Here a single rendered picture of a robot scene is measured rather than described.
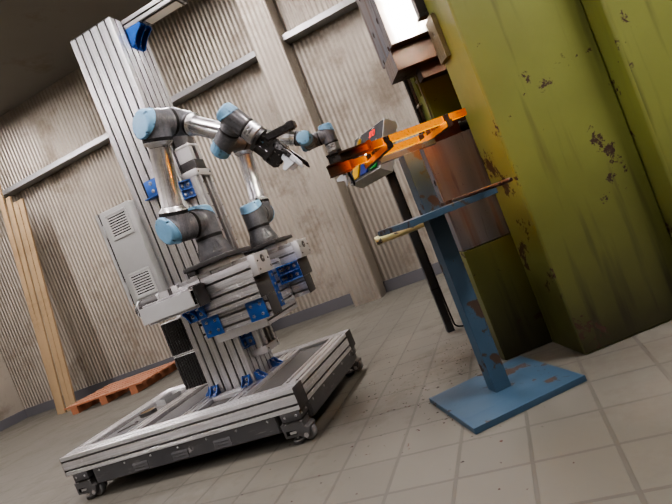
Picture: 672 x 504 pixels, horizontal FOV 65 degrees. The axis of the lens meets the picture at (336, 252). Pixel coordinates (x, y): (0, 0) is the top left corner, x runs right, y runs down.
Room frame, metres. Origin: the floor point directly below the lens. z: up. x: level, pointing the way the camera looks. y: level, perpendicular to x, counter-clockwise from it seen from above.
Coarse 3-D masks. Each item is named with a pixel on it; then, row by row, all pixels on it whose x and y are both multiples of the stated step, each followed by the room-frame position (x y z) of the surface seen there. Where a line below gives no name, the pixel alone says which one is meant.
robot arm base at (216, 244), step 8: (216, 232) 2.21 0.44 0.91; (200, 240) 2.20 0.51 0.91; (208, 240) 2.19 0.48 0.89; (216, 240) 2.19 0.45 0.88; (224, 240) 2.22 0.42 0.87; (200, 248) 2.20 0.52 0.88; (208, 248) 2.18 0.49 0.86; (216, 248) 2.19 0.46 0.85; (224, 248) 2.19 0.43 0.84; (232, 248) 2.24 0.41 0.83; (200, 256) 2.23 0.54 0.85; (208, 256) 2.17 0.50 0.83
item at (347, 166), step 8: (416, 136) 1.91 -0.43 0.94; (424, 136) 1.91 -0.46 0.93; (400, 144) 1.89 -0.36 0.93; (408, 144) 1.90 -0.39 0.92; (392, 152) 1.91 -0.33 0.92; (352, 160) 1.85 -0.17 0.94; (360, 160) 1.87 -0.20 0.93; (328, 168) 1.85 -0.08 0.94; (336, 168) 1.86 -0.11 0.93; (344, 168) 1.86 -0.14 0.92; (352, 168) 1.87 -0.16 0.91
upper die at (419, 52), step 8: (416, 40) 2.23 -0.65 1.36; (424, 40) 2.23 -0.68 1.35; (400, 48) 2.22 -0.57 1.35; (408, 48) 2.23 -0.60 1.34; (416, 48) 2.23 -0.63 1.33; (424, 48) 2.23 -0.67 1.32; (432, 48) 2.23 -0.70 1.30; (392, 56) 2.23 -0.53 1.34; (400, 56) 2.22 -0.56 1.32; (408, 56) 2.23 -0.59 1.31; (416, 56) 2.23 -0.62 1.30; (424, 56) 2.23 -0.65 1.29; (432, 56) 2.23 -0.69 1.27; (392, 64) 2.27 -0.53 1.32; (400, 64) 2.22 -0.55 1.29; (408, 64) 2.23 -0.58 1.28; (416, 64) 2.24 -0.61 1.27; (392, 72) 2.32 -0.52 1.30; (400, 72) 2.27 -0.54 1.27; (408, 72) 2.32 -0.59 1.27; (392, 80) 2.38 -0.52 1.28; (400, 80) 2.40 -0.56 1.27
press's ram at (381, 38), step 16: (368, 0) 2.26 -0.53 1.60; (384, 0) 2.17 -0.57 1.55; (400, 0) 2.18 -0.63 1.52; (368, 16) 2.36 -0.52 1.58; (384, 16) 2.17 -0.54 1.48; (400, 16) 2.18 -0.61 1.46; (416, 16) 2.18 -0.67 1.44; (384, 32) 2.21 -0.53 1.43; (400, 32) 2.18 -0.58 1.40; (416, 32) 2.18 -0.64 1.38; (384, 48) 2.30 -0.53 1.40; (384, 64) 2.41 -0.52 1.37
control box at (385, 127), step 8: (384, 120) 2.72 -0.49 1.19; (392, 120) 2.74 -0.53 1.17; (376, 128) 2.78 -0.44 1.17; (384, 128) 2.71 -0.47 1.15; (392, 128) 2.73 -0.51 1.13; (360, 136) 2.96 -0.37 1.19; (368, 136) 2.85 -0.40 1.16; (376, 136) 2.76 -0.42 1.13; (384, 136) 2.70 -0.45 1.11; (392, 160) 2.70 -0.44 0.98; (360, 168) 2.88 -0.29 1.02; (368, 168) 2.78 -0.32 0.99; (376, 168) 2.70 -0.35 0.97; (384, 168) 2.67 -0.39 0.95; (392, 168) 2.69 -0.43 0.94; (360, 176) 2.86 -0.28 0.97; (368, 176) 2.79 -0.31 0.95; (376, 176) 2.78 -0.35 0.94; (352, 184) 2.94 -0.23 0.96; (360, 184) 2.93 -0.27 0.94; (368, 184) 2.92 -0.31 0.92
